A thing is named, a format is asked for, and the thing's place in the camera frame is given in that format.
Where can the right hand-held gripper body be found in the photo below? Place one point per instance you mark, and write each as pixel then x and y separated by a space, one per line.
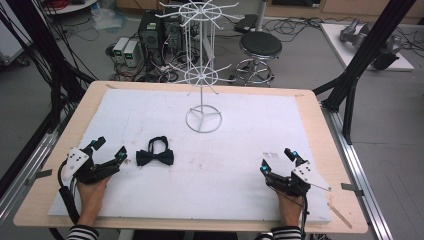
pixel 300 181

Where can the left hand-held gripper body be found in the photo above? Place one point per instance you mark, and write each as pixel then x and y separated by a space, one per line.
pixel 96 170

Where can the black bow tie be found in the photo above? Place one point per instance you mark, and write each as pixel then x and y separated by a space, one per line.
pixel 155 157

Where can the person's right hand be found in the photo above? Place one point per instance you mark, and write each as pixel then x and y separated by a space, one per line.
pixel 291 210

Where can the person's left hand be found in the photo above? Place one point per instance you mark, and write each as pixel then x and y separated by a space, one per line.
pixel 90 200

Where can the strip of tape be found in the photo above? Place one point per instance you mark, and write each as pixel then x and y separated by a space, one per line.
pixel 340 216

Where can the white foam mat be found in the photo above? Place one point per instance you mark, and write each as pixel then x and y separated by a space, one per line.
pixel 206 173

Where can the white power supply unit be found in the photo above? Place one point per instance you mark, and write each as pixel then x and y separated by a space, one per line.
pixel 119 48
pixel 131 53

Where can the black round stool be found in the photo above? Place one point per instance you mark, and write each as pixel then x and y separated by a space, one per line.
pixel 260 45

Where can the black computer tower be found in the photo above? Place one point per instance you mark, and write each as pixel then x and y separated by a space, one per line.
pixel 150 36

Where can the white floor platform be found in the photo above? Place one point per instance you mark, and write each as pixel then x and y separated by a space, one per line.
pixel 340 43

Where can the clear plastic bag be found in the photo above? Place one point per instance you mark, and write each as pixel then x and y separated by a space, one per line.
pixel 108 18

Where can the white round table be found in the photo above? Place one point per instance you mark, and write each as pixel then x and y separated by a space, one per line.
pixel 71 6

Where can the black flat box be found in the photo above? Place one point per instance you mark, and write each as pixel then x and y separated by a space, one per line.
pixel 246 23

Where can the grey robot part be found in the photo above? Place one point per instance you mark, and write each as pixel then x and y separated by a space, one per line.
pixel 383 43

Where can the grey metal bracket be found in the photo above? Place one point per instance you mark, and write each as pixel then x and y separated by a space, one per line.
pixel 39 176
pixel 351 188

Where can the aluminium rail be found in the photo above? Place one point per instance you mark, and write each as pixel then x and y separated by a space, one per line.
pixel 356 166
pixel 26 173

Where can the black metal frame strut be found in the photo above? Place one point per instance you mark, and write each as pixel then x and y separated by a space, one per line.
pixel 363 60
pixel 50 60

